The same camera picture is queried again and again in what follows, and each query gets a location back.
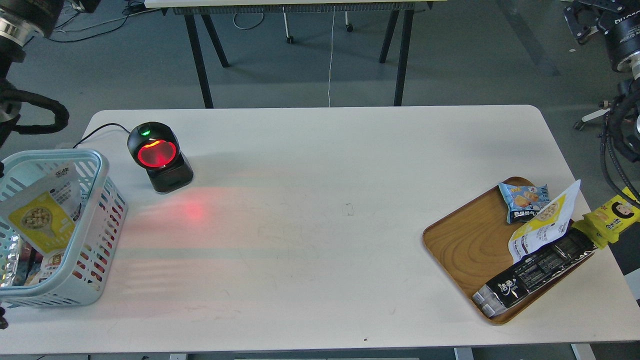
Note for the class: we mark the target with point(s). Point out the yellow white snack pouch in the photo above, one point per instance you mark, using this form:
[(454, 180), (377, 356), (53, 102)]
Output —
[(46, 212)]

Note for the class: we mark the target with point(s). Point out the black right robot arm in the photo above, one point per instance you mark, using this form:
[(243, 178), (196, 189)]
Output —
[(614, 26)]

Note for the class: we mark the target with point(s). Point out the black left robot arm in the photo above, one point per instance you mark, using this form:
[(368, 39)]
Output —
[(18, 20)]

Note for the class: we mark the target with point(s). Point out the blue biscuit snack packet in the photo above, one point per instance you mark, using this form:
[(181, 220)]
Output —
[(523, 202)]

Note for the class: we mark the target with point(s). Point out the black long snack package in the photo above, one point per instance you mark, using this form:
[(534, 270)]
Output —
[(532, 272)]

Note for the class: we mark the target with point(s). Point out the yellow white snack bag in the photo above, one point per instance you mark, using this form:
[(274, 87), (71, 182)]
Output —
[(547, 226)]

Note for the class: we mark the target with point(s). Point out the light blue plastic basket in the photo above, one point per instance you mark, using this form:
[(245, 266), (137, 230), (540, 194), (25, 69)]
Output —
[(85, 265)]

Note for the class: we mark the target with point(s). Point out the yellow cartoon face snack packet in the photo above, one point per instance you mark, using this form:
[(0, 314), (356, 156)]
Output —
[(604, 224)]

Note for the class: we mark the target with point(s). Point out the snack packets inside basket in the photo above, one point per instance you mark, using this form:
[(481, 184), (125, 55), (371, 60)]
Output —
[(22, 265)]

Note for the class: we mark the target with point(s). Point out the wooden tray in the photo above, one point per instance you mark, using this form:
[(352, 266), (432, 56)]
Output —
[(471, 246)]

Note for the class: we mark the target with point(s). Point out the black barcode scanner red window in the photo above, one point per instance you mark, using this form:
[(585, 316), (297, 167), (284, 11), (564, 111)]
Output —
[(154, 147)]

